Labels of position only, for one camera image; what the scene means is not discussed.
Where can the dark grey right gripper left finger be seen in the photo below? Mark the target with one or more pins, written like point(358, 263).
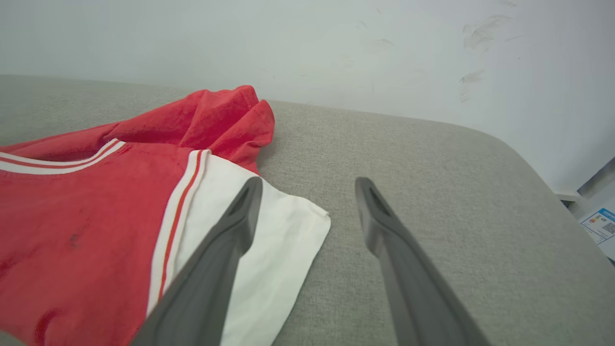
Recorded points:
point(202, 298)

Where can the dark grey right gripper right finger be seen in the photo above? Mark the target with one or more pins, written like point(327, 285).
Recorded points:
point(413, 298)

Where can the red and white garment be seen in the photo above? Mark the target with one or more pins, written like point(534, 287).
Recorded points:
point(72, 216)

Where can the grey fabric sofa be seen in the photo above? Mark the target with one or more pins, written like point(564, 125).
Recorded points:
point(432, 168)

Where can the white appliance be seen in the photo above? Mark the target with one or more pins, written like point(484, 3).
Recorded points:
point(588, 204)

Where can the blue and white printed label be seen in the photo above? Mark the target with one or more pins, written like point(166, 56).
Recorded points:
point(604, 226)

